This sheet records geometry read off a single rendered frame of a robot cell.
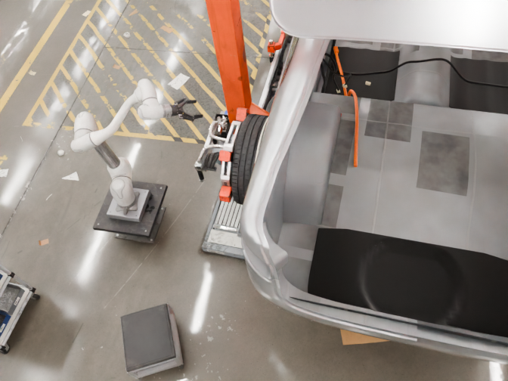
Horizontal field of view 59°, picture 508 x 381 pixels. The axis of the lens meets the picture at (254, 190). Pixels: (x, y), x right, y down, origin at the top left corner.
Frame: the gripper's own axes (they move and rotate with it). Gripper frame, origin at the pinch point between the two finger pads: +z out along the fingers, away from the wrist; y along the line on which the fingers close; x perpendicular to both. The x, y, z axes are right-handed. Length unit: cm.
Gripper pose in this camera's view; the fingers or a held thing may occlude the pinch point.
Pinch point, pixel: (197, 108)
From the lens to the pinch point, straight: 319.2
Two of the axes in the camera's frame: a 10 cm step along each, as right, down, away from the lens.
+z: 8.7, -1.5, 4.7
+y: 3.8, 8.2, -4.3
